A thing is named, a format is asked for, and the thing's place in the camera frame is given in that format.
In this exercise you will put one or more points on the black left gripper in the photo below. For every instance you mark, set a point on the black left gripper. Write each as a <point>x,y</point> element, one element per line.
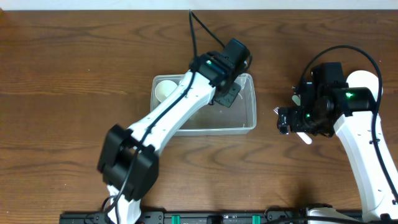
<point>228,94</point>

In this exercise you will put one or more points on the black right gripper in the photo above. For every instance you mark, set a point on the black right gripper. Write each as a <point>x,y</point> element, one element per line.
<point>286,119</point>

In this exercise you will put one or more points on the white cup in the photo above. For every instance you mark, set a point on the white cup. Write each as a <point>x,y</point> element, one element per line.
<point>163,89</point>

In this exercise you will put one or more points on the white bowl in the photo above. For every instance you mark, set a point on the white bowl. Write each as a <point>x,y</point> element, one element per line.
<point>362,78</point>

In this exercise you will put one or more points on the mint green plastic spoon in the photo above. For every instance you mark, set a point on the mint green plastic spoon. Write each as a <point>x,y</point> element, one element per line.
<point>296,99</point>

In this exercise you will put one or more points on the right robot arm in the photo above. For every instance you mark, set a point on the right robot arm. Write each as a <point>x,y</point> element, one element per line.
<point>350,114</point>

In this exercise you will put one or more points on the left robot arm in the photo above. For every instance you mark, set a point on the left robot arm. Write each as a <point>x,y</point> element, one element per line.
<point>129,159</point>

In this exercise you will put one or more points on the clear plastic container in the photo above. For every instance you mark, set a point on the clear plastic container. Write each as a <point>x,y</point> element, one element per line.
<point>217,119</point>

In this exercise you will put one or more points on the pink plastic fork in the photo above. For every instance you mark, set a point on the pink plastic fork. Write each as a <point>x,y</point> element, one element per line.
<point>303,136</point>

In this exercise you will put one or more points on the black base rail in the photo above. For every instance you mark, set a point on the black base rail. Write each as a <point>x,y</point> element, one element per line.
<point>185,218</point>

